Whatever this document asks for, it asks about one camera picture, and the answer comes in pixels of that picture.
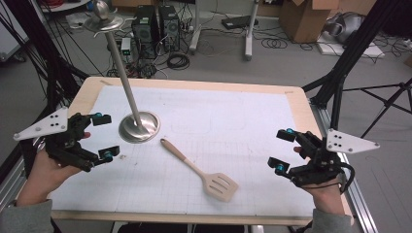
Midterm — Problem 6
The white stand leg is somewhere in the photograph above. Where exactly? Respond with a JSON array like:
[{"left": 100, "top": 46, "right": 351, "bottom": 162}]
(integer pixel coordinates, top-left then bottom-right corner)
[
  {"left": 189, "top": 0, "right": 204, "bottom": 55},
  {"left": 244, "top": 0, "right": 260, "bottom": 62}
]

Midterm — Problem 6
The black computer tower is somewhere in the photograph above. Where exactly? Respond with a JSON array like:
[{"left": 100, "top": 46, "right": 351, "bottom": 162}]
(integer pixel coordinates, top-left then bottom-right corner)
[
  {"left": 157, "top": 4, "right": 181, "bottom": 52},
  {"left": 131, "top": 5, "right": 160, "bottom": 60}
]

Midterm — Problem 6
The person's right hand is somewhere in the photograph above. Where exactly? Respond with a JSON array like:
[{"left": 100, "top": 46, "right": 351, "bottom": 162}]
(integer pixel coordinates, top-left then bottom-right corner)
[{"left": 292, "top": 146, "right": 346, "bottom": 216}]

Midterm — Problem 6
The white grid mat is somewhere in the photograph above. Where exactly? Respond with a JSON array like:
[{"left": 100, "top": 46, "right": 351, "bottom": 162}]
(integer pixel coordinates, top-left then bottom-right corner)
[{"left": 48, "top": 84, "right": 317, "bottom": 218}]

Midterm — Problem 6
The person's left hand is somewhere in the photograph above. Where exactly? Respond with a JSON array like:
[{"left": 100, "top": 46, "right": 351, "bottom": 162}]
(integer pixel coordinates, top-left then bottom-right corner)
[{"left": 16, "top": 130, "right": 92, "bottom": 208}]

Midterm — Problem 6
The beige slotted spatula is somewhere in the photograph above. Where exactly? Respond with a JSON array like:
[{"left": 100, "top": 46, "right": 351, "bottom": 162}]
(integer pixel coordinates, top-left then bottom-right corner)
[{"left": 159, "top": 138, "right": 240, "bottom": 204}]

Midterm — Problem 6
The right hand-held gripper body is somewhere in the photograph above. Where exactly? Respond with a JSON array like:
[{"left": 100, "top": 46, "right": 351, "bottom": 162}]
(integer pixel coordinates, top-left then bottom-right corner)
[{"left": 289, "top": 128, "right": 381, "bottom": 188}]

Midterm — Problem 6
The thin coiled floor cable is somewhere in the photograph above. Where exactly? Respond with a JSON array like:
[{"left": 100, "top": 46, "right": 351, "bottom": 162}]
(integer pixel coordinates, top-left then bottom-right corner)
[{"left": 260, "top": 37, "right": 289, "bottom": 50}]

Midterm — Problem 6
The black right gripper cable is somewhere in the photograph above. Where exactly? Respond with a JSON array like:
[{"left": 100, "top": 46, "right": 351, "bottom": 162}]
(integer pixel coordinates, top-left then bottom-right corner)
[{"left": 336, "top": 161, "right": 356, "bottom": 195}]

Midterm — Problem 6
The black frame strut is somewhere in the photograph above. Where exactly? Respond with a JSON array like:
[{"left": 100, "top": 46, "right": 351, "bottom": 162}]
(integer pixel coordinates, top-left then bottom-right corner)
[
  {"left": 0, "top": 0, "right": 90, "bottom": 183},
  {"left": 302, "top": 0, "right": 402, "bottom": 141}
]

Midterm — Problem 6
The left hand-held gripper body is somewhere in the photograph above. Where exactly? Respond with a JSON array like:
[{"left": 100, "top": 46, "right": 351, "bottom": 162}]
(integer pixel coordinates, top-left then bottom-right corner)
[{"left": 13, "top": 106, "right": 101, "bottom": 173}]

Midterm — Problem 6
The black tripod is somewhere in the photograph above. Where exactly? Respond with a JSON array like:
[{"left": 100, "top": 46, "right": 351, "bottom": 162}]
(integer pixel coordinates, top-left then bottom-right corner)
[{"left": 342, "top": 77, "right": 412, "bottom": 139}]

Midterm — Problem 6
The steel utensil stand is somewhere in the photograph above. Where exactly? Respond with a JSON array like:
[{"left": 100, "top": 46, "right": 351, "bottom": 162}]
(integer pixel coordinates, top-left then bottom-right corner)
[{"left": 82, "top": 0, "right": 161, "bottom": 145}]

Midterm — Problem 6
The aluminium frame rail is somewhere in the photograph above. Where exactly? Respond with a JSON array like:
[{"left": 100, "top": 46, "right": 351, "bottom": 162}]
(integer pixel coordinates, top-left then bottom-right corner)
[
  {"left": 310, "top": 102, "right": 379, "bottom": 233},
  {"left": 0, "top": 142, "right": 45, "bottom": 212}
]

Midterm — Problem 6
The black flat device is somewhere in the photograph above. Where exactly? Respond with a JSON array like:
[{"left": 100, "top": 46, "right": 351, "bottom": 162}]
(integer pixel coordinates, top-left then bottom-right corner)
[{"left": 221, "top": 15, "right": 259, "bottom": 31}]

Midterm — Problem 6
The coiled black cable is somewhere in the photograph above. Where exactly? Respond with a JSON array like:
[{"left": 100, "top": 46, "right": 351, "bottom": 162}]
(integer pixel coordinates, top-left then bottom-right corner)
[{"left": 166, "top": 51, "right": 191, "bottom": 71}]

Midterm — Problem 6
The white floor board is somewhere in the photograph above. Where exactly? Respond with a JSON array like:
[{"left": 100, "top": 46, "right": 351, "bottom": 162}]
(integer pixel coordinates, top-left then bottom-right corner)
[{"left": 316, "top": 32, "right": 387, "bottom": 59}]

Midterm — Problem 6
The grey bag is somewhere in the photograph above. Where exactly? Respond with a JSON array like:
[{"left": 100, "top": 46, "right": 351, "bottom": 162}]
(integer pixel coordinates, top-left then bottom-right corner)
[{"left": 324, "top": 12, "right": 365, "bottom": 45}]

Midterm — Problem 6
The cardboard box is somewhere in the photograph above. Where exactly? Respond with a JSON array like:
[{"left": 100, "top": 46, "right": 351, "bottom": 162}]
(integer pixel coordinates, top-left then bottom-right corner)
[{"left": 279, "top": 0, "right": 341, "bottom": 45}]

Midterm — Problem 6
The small white electronic box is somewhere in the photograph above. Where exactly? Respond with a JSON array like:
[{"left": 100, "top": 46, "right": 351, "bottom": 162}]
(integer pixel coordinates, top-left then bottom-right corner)
[{"left": 120, "top": 37, "right": 132, "bottom": 56}]

